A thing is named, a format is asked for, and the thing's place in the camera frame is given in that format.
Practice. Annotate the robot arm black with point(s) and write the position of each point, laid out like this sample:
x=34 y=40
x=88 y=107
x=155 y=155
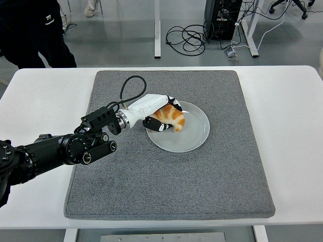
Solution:
x=50 y=148

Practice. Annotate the black office chair base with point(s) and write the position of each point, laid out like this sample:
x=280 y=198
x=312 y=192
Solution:
x=300 y=6

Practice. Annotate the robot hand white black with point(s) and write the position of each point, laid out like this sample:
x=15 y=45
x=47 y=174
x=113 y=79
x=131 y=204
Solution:
x=149 y=104

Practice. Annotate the pale grey round plate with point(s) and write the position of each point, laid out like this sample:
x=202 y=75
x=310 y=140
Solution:
x=186 y=138

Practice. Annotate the metal floor socket box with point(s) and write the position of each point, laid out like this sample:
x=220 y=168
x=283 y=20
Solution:
x=230 y=54

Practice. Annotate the person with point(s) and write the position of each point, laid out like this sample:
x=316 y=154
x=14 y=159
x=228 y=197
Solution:
x=30 y=30
x=89 y=11

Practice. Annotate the grey fabric mat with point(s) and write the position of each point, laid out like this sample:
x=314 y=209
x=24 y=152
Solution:
x=164 y=181

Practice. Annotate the croissant bread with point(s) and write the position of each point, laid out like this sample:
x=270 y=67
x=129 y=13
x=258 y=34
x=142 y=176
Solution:
x=174 y=117

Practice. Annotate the black computer tower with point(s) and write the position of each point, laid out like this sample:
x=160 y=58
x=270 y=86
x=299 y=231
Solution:
x=222 y=27

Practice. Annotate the grey metal plate with screws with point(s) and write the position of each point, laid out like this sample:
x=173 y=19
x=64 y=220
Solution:
x=164 y=238

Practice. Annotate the white desk leg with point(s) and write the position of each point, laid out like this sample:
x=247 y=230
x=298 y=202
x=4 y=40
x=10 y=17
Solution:
x=157 y=30
x=249 y=43

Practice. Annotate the white table leg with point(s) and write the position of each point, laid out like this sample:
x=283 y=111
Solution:
x=70 y=236
x=261 y=234

